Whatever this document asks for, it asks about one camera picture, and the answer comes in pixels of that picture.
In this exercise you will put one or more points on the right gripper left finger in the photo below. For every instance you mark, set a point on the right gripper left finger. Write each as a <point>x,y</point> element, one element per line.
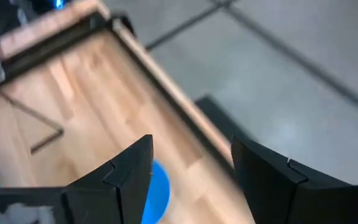
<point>104,196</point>

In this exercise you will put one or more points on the blue round disc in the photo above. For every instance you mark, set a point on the blue round disc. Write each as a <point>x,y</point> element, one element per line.
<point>159,193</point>

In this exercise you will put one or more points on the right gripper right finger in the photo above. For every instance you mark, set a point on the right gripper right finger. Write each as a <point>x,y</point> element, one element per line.
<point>291,199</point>

